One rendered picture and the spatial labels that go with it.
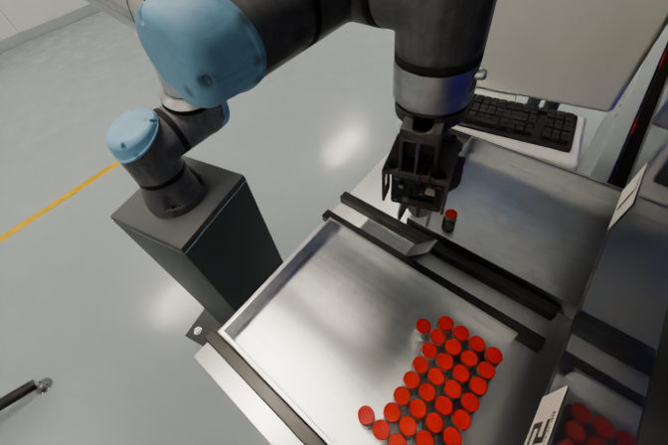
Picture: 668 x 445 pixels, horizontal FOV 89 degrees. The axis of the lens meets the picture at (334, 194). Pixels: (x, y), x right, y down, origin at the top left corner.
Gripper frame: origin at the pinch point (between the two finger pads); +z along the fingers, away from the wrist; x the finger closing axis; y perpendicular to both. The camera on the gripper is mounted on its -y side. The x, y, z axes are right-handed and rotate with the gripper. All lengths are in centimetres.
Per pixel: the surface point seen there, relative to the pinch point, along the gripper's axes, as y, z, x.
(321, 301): 13.5, 13.5, -11.8
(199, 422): 41, 102, -62
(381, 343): 16.3, 13.5, -0.8
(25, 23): -185, 83, -465
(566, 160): -40, 21, 27
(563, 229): -13.0, 13.5, 23.3
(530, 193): -20.1, 13.5, 17.7
